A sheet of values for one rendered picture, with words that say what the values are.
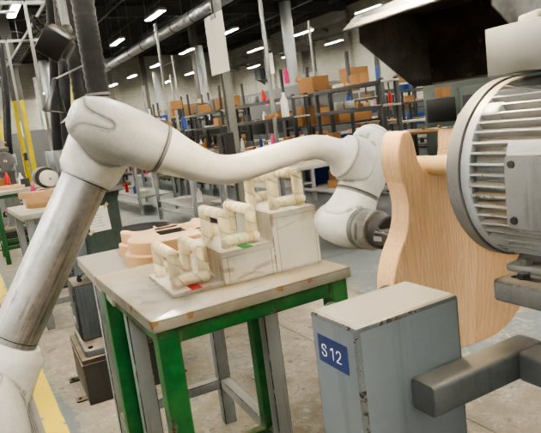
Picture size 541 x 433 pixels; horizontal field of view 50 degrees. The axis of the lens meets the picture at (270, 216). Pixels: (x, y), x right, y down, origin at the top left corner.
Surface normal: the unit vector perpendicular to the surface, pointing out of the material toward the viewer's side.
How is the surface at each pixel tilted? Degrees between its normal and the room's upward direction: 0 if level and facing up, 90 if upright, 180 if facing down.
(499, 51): 90
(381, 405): 90
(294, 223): 90
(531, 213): 90
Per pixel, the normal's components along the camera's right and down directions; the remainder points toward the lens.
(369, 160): 0.29, 0.02
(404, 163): 0.49, 0.11
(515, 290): -0.87, 0.18
